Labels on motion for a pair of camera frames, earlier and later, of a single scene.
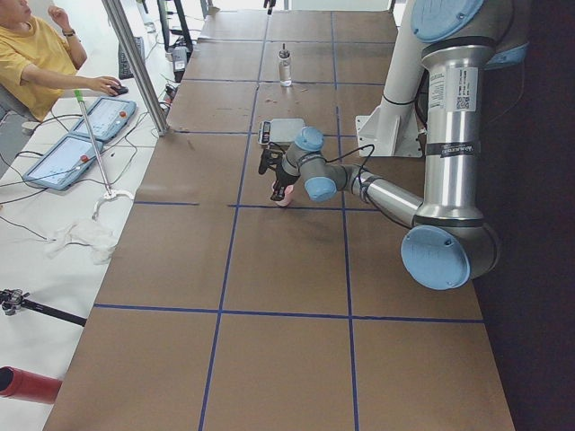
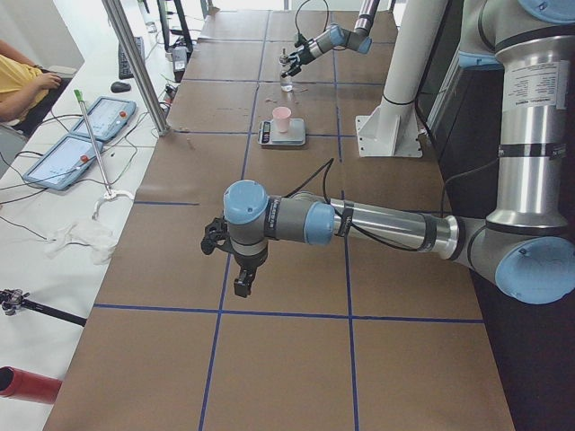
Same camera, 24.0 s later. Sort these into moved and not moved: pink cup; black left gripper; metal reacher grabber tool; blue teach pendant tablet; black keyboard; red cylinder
Moved: pink cup; black left gripper
Not moved: metal reacher grabber tool; black keyboard; red cylinder; blue teach pendant tablet
